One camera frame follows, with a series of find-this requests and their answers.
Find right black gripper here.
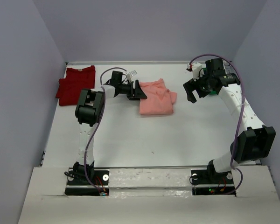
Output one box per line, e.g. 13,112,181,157
183,70,215,103

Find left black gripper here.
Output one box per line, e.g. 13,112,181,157
118,80,147,101

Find pink t-shirt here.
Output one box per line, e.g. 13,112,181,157
139,78,177,116

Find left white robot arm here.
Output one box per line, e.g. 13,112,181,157
72,67,147,188

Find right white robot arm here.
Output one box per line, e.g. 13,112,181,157
183,58,276,183

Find green t-shirt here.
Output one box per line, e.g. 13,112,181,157
199,68,217,96

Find red folded t-shirt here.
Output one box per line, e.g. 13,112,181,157
56,66,96,106

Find white cardboard front cover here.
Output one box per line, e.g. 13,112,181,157
19,166,280,224

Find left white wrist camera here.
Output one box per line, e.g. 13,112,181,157
126,70,137,82

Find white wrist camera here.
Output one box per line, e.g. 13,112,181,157
187,62,204,81
126,70,137,82

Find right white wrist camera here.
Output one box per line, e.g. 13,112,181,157
187,62,204,81

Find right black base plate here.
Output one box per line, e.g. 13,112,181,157
189,169,236,196

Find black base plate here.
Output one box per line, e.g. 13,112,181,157
64,169,110,196
189,169,236,196

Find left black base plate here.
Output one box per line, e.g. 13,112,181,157
64,169,110,196

